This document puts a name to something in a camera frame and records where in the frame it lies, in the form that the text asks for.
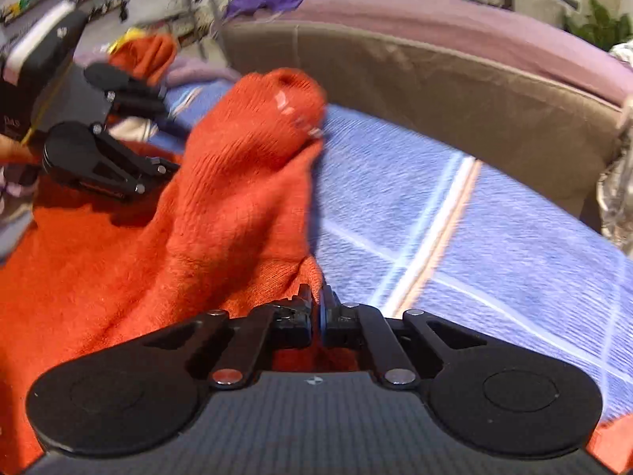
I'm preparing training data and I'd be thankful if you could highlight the mauve knit sweater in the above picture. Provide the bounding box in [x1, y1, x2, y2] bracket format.
[74, 49, 243, 91]

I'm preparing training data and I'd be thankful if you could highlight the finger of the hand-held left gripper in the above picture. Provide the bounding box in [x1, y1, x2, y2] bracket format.
[84, 63, 170, 116]
[83, 127, 181, 199]

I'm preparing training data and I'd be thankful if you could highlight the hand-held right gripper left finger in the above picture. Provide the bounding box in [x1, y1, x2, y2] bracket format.
[146, 284, 323, 391]

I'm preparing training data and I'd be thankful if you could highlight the orange knit sweater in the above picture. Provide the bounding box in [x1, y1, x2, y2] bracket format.
[0, 34, 633, 475]

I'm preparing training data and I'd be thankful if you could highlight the beige cushion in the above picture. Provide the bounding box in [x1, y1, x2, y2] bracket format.
[512, 0, 567, 28]

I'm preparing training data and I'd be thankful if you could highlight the floral patterned pillow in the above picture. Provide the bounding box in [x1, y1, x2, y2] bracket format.
[596, 42, 633, 253]

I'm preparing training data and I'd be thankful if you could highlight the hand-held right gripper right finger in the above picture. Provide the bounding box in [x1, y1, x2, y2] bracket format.
[319, 286, 488, 390]

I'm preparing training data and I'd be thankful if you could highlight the green potted plant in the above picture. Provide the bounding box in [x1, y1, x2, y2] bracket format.
[564, 0, 633, 53]

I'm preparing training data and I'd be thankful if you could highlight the brown upholstered headboard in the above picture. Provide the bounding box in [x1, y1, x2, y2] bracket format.
[218, 20, 629, 223]

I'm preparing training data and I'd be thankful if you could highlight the person's left hand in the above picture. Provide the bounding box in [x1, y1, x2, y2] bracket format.
[0, 137, 39, 165]

